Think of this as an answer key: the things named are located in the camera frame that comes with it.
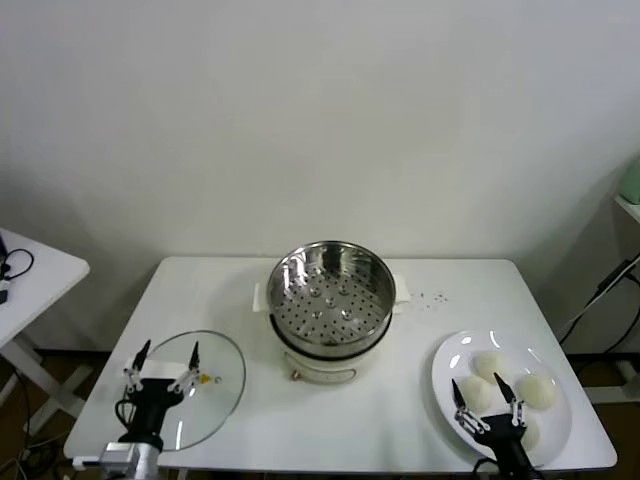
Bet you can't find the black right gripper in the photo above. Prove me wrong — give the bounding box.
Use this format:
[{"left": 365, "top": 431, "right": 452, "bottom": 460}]
[{"left": 451, "top": 372, "right": 546, "bottom": 480}]

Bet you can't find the thin black floor cable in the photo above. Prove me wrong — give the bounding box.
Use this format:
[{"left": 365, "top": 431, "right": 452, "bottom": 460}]
[{"left": 9, "top": 367, "right": 36, "bottom": 436}]

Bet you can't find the stainless steel steamer basket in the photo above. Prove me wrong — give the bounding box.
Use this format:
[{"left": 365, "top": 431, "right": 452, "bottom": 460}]
[{"left": 265, "top": 241, "right": 398, "bottom": 351}]

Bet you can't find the white steamed baozi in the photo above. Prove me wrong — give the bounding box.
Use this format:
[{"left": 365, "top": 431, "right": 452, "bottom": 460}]
[
  {"left": 472, "top": 351, "right": 506, "bottom": 384},
  {"left": 517, "top": 414, "right": 541, "bottom": 450},
  {"left": 458, "top": 375, "right": 496, "bottom": 414},
  {"left": 514, "top": 374, "right": 558, "bottom": 411}
]

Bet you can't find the white oval plate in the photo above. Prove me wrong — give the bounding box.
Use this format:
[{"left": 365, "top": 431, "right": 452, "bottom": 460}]
[{"left": 431, "top": 329, "right": 574, "bottom": 464}]

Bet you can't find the cream electric cooking pot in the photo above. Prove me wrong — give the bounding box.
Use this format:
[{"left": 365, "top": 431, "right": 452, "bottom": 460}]
[{"left": 251, "top": 272, "right": 414, "bottom": 387}]

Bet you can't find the pale green container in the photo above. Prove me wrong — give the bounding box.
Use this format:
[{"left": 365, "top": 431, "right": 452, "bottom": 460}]
[{"left": 618, "top": 154, "right": 640, "bottom": 205}]

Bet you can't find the round glass pot lid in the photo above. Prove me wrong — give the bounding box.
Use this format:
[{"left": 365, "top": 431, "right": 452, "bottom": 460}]
[{"left": 121, "top": 329, "right": 248, "bottom": 453}]

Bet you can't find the black looped cable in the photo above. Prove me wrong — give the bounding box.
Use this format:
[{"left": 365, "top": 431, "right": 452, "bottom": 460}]
[{"left": 0, "top": 248, "right": 35, "bottom": 281}]

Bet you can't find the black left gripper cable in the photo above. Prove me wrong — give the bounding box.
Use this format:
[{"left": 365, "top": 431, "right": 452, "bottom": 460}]
[{"left": 114, "top": 398, "right": 137, "bottom": 427}]

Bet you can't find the black power cable with adapter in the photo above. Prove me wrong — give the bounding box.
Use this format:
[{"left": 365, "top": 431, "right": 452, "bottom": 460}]
[{"left": 558, "top": 252, "right": 640, "bottom": 346}]

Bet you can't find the white shelf board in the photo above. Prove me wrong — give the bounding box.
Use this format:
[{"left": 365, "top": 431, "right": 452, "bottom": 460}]
[{"left": 613, "top": 193, "right": 640, "bottom": 221}]

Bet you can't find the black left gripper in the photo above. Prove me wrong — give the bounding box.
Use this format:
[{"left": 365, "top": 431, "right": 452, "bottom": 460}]
[{"left": 122, "top": 340, "right": 201, "bottom": 444}]

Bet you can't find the white side table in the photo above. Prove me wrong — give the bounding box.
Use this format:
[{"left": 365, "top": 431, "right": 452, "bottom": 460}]
[{"left": 0, "top": 227, "right": 91, "bottom": 416}]

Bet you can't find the white stand foot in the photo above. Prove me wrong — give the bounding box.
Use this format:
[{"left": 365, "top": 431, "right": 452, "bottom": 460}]
[{"left": 582, "top": 359, "right": 640, "bottom": 405}]

